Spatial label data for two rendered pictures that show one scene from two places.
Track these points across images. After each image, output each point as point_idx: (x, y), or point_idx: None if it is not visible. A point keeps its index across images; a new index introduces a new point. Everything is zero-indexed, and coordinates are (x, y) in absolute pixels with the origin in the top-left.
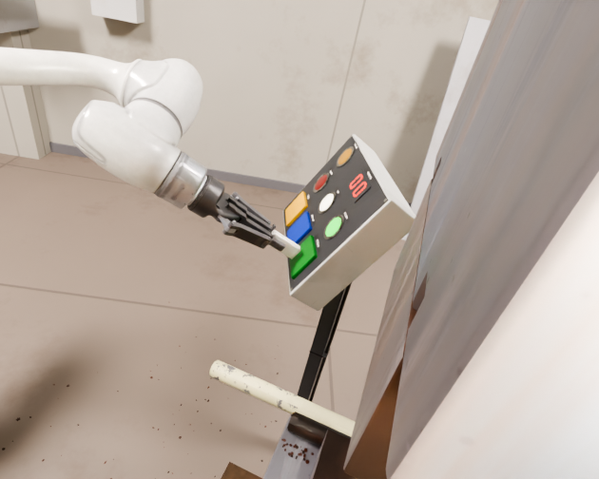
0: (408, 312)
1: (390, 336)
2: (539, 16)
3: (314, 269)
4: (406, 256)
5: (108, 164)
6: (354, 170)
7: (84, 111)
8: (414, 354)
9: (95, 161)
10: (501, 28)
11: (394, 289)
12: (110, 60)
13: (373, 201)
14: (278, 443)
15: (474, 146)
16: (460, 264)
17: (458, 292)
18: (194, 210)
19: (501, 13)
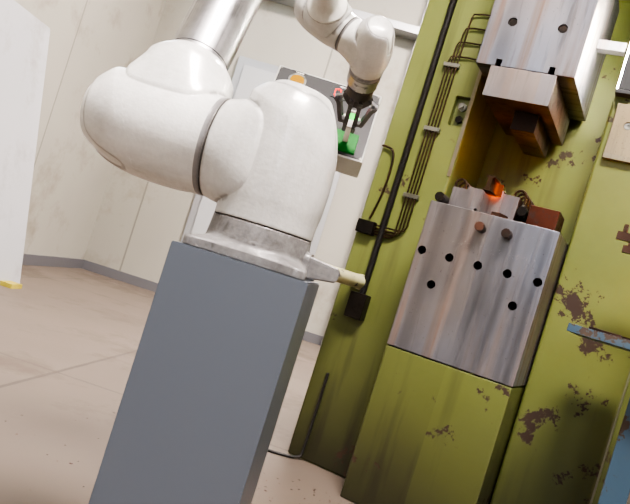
0: (547, 74)
1: (538, 84)
2: (553, 36)
3: (366, 142)
4: (508, 80)
5: (389, 56)
6: (323, 87)
7: (390, 22)
8: (564, 70)
9: (386, 53)
10: (520, 33)
11: (510, 88)
12: None
13: None
14: (446, 204)
15: (546, 50)
16: (567, 58)
17: (571, 59)
18: (370, 95)
19: (508, 29)
